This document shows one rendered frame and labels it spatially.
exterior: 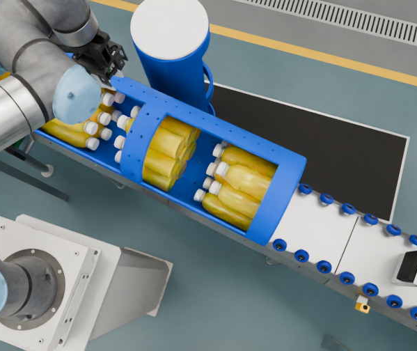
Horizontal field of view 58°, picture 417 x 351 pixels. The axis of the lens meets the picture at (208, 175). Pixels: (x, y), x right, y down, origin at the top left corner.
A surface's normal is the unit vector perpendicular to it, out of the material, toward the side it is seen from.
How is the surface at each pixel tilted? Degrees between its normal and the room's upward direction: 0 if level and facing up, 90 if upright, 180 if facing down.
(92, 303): 0
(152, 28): 0
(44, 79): 25
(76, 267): 2
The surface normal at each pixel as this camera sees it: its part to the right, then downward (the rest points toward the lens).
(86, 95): 0.73, 0.64
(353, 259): -0.04, -0.25
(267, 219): -0.31, 0.33
